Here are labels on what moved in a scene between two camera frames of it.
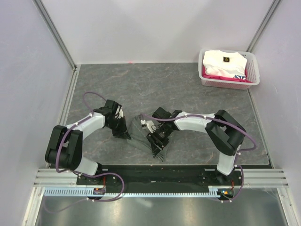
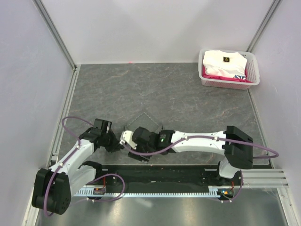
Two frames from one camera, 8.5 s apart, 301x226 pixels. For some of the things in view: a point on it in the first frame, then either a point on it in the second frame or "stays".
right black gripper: [153, 138] → [139, 158]
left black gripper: [122, 133] → [115, 146]
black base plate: [159, 177] stays
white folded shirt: [224, 63] stays
